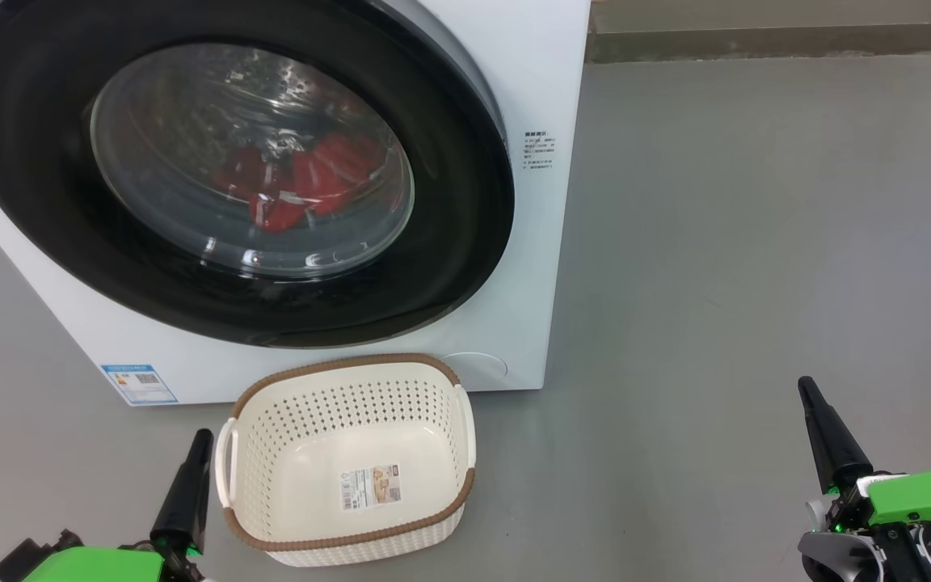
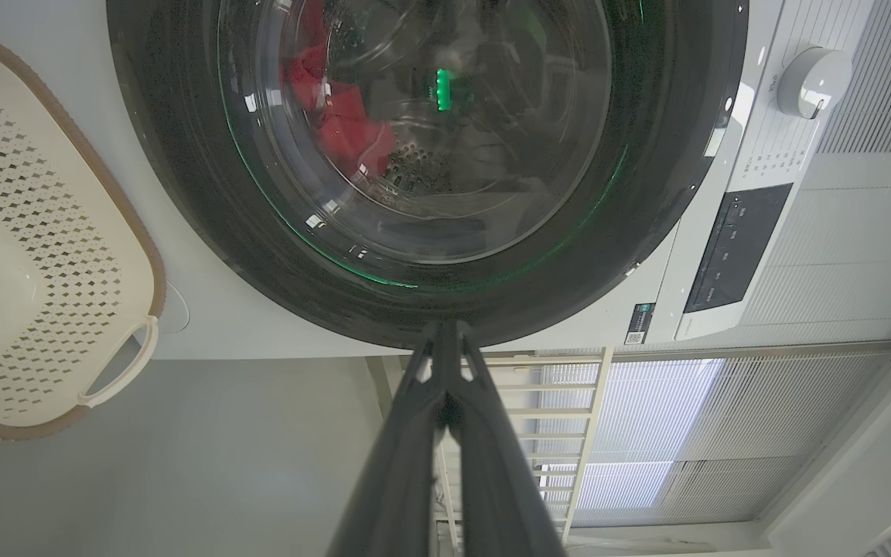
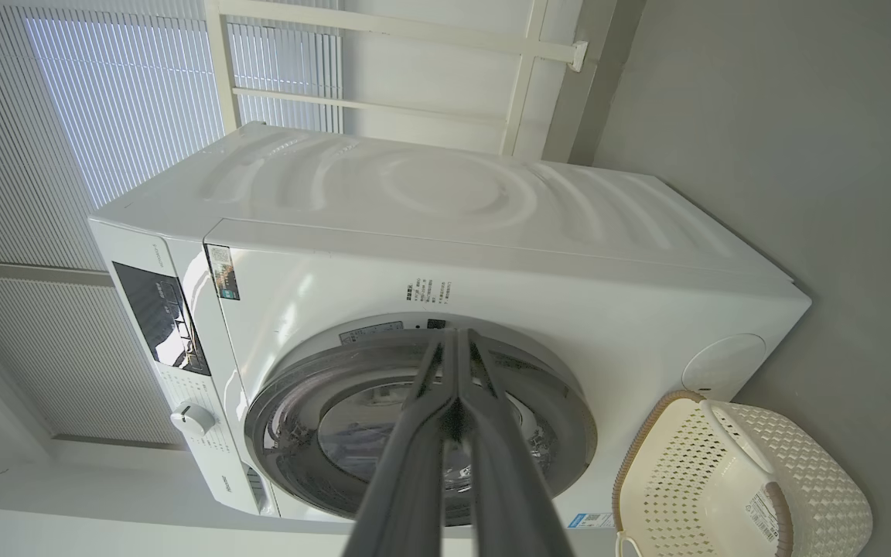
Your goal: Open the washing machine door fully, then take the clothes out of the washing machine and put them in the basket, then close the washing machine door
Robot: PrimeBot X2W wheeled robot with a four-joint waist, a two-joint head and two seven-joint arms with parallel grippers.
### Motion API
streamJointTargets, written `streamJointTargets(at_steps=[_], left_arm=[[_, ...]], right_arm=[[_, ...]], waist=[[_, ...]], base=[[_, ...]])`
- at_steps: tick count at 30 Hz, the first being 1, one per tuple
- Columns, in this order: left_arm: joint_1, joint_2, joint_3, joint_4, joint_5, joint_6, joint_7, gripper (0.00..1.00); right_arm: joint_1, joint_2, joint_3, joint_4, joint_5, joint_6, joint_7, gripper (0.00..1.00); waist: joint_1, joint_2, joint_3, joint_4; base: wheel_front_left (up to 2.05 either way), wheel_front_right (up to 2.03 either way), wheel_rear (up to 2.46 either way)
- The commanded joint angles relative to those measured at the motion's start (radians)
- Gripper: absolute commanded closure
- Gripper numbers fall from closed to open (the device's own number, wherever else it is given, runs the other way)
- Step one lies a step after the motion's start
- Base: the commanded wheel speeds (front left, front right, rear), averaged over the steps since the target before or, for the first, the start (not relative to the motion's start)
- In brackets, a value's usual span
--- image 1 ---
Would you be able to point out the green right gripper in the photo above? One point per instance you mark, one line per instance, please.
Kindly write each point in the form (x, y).
(926, 497)

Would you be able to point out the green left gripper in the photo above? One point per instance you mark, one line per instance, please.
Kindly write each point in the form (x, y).
(94, 566)

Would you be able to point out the washing machine door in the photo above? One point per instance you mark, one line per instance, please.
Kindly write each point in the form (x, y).
(45, 202)

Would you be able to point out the red and white garment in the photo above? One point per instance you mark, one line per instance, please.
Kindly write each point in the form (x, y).
(328, 182)

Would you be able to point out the cream perforated laundry basket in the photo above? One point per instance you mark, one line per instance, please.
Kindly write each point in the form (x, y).
(263, 453)

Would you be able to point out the product label sticker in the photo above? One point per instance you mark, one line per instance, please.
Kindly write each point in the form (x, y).
(370, 487)

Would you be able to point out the white front-load washing machine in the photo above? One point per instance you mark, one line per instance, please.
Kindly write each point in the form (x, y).
(530, 267)

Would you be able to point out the blue energy label sticker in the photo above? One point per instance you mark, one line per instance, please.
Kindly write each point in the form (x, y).
(139, 385)

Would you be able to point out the round white filter cover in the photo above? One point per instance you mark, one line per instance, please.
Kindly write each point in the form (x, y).
(478, 370)

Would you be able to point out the black text notice sticker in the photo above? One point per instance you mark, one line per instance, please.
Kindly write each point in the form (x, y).
(539, 149)

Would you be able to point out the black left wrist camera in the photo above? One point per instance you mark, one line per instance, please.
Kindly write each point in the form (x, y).
(25, 559)

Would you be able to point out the grey wall baseboard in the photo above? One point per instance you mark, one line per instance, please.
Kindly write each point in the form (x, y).
(756, 44)

